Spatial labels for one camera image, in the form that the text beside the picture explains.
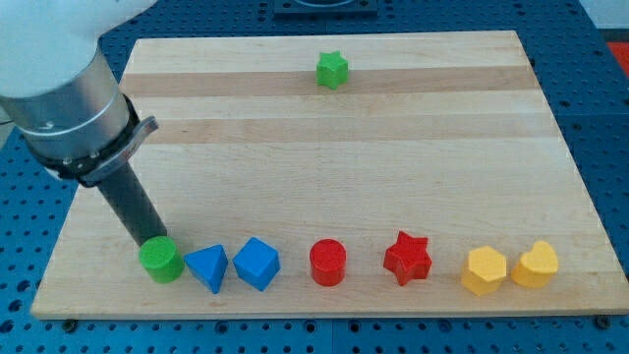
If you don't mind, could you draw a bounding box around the wooden board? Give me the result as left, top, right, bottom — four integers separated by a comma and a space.
31, 30, 628, 320

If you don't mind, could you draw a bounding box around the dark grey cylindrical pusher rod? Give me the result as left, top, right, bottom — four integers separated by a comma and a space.
97, 163, 167, 247

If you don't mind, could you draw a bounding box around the red object at edge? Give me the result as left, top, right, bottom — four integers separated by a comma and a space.
607, 41, 629, 77

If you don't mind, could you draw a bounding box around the green cylinder block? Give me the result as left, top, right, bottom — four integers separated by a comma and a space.
139, 236, 185, 284

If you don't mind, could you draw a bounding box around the blue triangular prism block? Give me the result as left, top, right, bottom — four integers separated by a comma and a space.
184, 244, 228, 294

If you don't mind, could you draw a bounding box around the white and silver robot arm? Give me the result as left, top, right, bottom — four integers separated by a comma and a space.
1, 0, 158, 187

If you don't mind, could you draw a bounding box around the yellow heart block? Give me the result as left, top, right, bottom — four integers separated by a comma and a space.
510, 241, 559, 288

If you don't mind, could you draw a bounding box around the yellow hexagon block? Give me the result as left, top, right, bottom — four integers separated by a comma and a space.
461, 246, 507, 296

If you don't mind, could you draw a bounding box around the red cylinder block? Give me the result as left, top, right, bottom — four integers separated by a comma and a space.
310, 239, 347, 286

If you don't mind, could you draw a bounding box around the green star block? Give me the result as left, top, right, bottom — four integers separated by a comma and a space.
315, 51, 349, 90

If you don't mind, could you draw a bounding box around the blue cube block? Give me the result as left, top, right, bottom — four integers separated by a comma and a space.
232, 237, 281, 291

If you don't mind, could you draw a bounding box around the red star block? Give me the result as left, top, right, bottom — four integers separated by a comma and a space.
383, 230, 432, 286

